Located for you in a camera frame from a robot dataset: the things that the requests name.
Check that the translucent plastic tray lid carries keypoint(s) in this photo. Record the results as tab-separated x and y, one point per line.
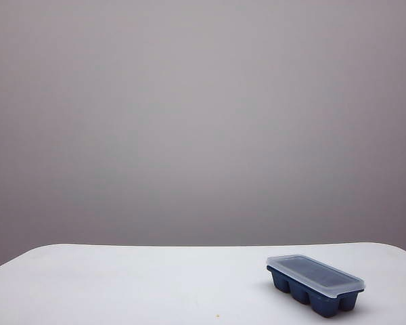
311	271

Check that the blue ice cube tray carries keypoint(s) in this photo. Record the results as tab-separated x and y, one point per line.
299	294

